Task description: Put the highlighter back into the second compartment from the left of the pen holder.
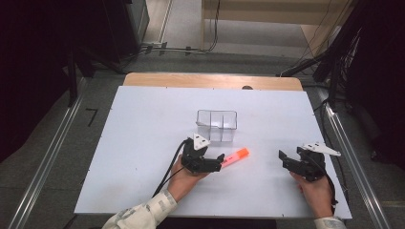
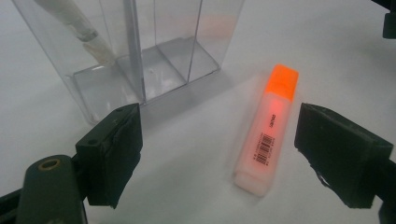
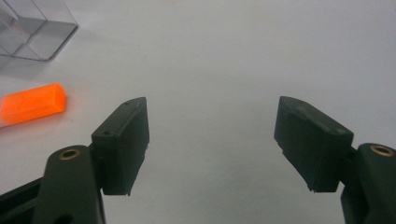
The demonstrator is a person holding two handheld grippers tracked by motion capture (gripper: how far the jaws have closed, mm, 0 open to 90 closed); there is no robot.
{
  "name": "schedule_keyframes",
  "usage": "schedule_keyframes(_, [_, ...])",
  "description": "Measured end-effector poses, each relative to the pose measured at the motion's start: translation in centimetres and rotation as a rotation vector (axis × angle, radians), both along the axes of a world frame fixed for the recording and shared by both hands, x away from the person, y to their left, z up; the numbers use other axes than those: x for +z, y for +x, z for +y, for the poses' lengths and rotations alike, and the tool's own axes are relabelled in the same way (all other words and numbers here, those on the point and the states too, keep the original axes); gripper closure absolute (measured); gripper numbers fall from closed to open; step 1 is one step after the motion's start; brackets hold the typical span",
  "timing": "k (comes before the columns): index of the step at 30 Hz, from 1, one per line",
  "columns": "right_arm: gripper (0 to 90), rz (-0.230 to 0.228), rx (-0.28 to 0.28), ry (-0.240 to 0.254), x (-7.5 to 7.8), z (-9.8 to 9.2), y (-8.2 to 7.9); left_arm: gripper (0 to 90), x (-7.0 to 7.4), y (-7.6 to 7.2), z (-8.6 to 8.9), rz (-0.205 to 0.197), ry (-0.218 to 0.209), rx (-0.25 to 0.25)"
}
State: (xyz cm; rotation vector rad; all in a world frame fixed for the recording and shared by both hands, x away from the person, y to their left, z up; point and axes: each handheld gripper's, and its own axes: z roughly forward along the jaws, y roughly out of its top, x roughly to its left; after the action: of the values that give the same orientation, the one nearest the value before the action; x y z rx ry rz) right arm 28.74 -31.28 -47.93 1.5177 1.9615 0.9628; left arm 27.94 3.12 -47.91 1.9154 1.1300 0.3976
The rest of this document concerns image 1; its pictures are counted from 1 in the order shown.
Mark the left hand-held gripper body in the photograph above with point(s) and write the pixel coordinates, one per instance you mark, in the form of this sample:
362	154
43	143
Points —
197	156

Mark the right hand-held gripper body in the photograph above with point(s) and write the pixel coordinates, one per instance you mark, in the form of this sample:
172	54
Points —
313	160

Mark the orange highlighter pen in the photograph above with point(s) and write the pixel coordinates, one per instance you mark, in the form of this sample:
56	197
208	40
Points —
237	156

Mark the clear plastic organizer box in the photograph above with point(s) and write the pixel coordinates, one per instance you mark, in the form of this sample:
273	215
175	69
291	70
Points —
216	125

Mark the person's left hand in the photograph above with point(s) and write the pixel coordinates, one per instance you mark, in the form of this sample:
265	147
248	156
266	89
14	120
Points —
183	183

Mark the person's right hand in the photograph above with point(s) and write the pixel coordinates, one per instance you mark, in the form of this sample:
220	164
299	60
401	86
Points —
315	194

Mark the wooden table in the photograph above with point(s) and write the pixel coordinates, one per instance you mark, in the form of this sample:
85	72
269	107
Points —
210	81

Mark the black curtain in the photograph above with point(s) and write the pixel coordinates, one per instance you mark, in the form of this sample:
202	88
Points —
382	79
31	63

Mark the light wooden furniture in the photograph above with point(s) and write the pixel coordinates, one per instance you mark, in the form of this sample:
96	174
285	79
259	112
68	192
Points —
254	19

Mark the dark cabinet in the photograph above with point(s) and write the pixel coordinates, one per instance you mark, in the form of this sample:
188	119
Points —
127	28

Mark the metal floor rail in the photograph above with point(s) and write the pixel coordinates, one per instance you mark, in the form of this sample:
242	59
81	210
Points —
353	165
44	159

